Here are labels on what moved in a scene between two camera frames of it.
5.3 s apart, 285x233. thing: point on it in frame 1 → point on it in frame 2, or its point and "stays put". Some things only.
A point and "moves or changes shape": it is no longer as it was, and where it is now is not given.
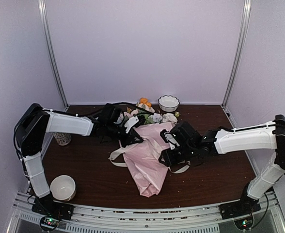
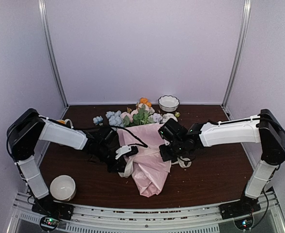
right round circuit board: (245, 224) stays put
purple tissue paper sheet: (147, 173) stays put
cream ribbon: (120, 153) moves or changes shape
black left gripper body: (111, 131) → (102, 152)
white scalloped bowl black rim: (168, 103) stays put
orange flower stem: (145, 100) stays put
